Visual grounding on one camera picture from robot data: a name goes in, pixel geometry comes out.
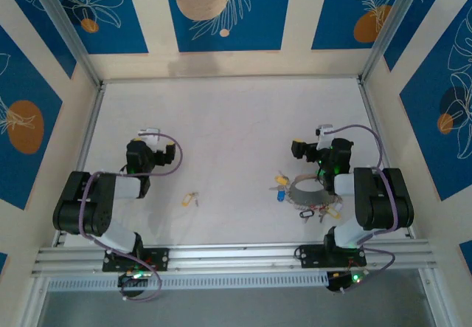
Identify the large metal keyring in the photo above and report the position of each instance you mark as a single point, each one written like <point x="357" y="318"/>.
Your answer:
<point x="306" y="197"/>

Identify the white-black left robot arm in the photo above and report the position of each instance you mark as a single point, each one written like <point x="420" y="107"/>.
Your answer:
<point x="81" y="201"/>

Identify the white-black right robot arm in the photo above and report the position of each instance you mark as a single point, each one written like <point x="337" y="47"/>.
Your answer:
<point x="383" y="201"/>

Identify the key with yellow tag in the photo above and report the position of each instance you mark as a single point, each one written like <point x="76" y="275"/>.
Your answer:
<point x="333" y="214"/>
<point x="187" y="199"/>
<point x="282" y="181"/>

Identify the key with blue tag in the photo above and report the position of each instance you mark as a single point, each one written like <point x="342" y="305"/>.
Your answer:
<point x="281" y="196"/>

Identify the key with black tag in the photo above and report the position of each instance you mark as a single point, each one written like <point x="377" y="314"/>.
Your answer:
<point x="306" y="214"/>

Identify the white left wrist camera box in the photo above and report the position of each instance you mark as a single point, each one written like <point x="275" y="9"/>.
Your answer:
<point x="151" y="137"/>

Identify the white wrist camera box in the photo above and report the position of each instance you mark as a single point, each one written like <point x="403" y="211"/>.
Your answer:
<point x="324" y="137"/>
<point x="151" y="137"/>

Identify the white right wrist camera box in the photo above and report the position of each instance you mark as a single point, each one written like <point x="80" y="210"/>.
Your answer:
<point x="324" y="137"/>

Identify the thin aluminium table edge rail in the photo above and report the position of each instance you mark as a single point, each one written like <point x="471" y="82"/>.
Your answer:
<point x="228" y="80"/>

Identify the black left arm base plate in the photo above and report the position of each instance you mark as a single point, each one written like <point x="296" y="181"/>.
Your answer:
<point x="158" y="257"/>

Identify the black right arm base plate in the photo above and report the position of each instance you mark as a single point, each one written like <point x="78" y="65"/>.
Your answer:
<point x="309" y="255"/>

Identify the long aluminium base rail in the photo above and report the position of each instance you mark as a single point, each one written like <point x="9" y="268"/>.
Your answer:
<point x="236" y="257"/>

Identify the aluminium upright frame post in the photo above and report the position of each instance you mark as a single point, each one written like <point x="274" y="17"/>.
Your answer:
<point x="391" y="28"/>
<point x="66" y="28"/>

